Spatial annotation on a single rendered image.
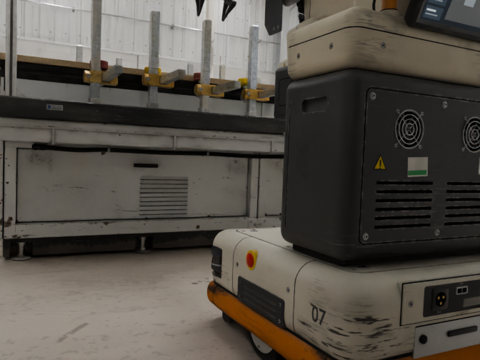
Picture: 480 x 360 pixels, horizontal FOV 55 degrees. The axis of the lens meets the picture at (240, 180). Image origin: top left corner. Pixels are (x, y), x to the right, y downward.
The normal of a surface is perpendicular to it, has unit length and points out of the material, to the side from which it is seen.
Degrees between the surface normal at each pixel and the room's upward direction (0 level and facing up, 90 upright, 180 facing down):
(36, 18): 90
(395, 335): 90
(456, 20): 115
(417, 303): 90
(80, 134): 90
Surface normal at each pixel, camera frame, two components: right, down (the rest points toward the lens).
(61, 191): 0.46, 0.09
